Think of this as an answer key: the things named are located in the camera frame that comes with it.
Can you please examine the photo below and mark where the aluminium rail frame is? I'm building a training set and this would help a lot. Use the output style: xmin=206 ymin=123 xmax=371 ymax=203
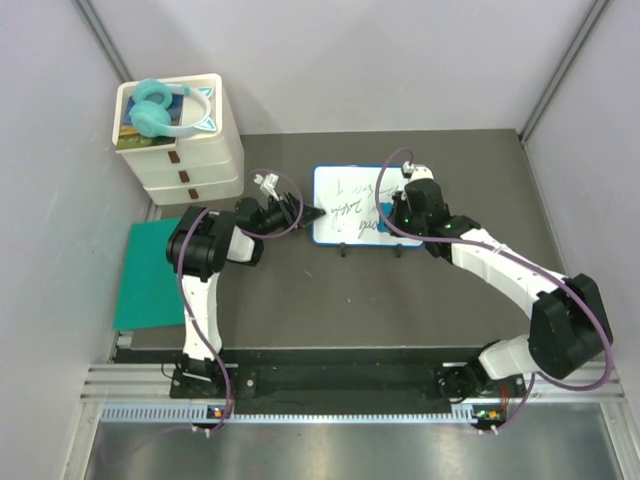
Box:
xmin=79 ymin=360 xmax=629 ymax=406

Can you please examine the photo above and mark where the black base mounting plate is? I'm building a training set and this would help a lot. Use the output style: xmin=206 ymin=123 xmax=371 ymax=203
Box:
xmin=173 ymin=347 xmax=525 ymax=414

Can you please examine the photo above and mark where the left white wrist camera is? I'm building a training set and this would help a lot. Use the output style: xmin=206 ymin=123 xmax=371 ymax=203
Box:
xmin=253 ymin=173 xmax=279 ymax=199

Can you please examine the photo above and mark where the green cutting mat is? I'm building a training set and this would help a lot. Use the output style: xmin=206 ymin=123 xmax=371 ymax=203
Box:
xmin=113 ymin=218 xmax=184 ymax=331

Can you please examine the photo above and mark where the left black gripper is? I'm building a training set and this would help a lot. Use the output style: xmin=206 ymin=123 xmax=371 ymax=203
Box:
xmin=253 ymin=190 xmax=324 ymax=238

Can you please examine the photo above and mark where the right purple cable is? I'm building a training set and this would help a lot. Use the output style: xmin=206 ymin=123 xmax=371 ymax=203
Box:
xmin=374 ymin=146 xmax=615 ymax=435

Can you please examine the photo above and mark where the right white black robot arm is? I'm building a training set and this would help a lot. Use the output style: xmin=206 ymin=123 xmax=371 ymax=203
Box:
xmin=381 ymin=178 xmax=613 ymax=396

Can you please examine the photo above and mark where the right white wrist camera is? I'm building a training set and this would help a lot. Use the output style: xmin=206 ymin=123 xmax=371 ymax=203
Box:
xmin=401 ymin=161 xmax=434 ymax=182

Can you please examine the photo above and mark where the slotted grey cable duct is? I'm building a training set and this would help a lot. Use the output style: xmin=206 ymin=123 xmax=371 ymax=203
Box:
xmin=100 ymin=403 xmax=502 ymax=424

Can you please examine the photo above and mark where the blue felt eraser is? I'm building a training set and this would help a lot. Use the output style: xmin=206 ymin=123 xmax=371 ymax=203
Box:
xmin=377 ymin=202 xmax=393 ymax=233

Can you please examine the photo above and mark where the blue framed whiteboard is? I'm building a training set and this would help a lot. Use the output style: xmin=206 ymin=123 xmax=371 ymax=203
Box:
xmin=312 ymin=165 xmax=422 ymax=248

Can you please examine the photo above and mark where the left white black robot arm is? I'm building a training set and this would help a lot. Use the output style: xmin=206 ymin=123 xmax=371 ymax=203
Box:
xmin=166 ymin=192 xmax=326 ymax=398

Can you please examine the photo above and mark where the colourful picture book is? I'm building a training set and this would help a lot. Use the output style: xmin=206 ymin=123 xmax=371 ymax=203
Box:
xmin=115 ymin=95 xmax=183 ymax=150

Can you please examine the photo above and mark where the white three-drawer storage unit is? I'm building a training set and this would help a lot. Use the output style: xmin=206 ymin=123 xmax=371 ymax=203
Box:
xmin=112 ymin=73 xmax=244 ymax=206

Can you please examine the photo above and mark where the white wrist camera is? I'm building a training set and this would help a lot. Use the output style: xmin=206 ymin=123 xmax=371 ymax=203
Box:
xmin=253 ymin=173 xmax=279 ymax=199
xmin=401 ymin=161 xmax=434 ymax=182

